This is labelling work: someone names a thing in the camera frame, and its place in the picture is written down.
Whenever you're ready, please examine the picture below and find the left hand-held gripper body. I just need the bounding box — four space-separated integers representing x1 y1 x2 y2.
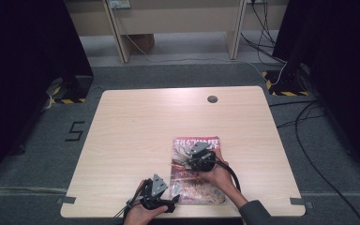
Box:
138 173 173 214

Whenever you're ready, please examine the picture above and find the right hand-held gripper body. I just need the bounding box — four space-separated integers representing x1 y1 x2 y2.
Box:
186 142 218 173

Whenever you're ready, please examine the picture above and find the red glossy magazine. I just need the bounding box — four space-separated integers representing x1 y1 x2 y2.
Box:
168 135 227 206

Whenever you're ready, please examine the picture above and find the person's right hand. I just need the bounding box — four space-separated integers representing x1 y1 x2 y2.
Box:
199 149 233 192

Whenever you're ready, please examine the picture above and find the person's left hand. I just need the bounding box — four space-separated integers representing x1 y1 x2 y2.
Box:
123 203 170 225

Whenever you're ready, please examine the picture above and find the grey tape piece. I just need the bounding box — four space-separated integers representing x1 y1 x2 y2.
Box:
55 196 77 206
289 197 314 210

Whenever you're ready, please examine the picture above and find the stand base with hazard tape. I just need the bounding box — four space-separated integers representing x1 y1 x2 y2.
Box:
261 69 310 98
46 74 94 105

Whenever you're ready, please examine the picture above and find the brown cardboard box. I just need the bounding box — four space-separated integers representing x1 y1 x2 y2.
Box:
127 33 156 54

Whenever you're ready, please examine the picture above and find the beige wooden desk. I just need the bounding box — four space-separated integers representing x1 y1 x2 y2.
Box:
64 0 290 65

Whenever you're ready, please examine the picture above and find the black curtain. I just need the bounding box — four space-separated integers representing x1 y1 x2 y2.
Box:
271 0 360 184
0 0 94 190

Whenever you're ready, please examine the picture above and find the white power outlet strip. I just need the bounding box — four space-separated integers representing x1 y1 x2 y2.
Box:
108 0 131 9

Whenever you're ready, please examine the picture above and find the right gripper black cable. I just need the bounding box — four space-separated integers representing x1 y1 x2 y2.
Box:
215 158 242 193

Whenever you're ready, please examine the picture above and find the long white cable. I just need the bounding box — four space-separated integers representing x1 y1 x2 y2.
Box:
113 6 289 87

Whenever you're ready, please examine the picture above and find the long black floor cable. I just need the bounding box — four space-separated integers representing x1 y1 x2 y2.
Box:
294 99 360 225

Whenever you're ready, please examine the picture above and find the short black floor cable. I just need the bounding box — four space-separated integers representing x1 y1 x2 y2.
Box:
268 98 326 129

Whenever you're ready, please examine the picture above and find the bundle of black cables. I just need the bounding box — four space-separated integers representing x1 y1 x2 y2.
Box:
240 0 288 65

